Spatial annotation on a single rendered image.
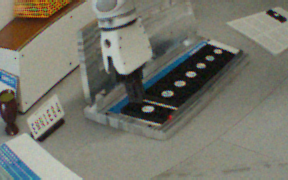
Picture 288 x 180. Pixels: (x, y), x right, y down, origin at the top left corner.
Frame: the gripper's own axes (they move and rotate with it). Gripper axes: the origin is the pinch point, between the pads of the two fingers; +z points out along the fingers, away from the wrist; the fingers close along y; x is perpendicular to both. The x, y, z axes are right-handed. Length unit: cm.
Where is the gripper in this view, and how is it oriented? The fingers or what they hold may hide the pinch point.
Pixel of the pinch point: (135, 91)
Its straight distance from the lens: 217.5
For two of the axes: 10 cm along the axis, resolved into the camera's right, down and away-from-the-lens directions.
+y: 5.6, -4.1, 7.2
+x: -8.0, -0.2, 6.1
